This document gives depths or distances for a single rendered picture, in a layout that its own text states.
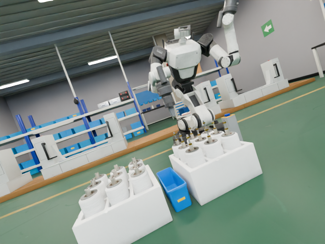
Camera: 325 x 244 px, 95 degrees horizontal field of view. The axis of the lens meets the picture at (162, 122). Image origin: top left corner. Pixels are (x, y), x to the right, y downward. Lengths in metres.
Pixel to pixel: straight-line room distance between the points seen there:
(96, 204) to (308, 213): 0.81
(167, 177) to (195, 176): 0.35
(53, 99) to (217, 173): 9.88
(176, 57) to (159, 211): 1.03
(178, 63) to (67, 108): 9.01
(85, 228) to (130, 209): 0.19
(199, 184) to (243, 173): 0.25
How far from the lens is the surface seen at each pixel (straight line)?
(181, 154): 0.92
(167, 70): 0.91
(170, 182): 1.11
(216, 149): 0.85
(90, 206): 0.80
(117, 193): 0.77
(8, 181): 3.68
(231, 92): 3.63
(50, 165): 3.34
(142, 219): 0.80
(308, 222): 0.75
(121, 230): 0.81
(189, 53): 1.29
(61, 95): 10.14
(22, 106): 10.95
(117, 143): 2.88
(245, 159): 0.92
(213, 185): 0.85
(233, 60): 1.25
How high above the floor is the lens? 0.50
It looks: 4 degrees down
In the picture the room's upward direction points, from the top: 19 degrees counter-clockwise
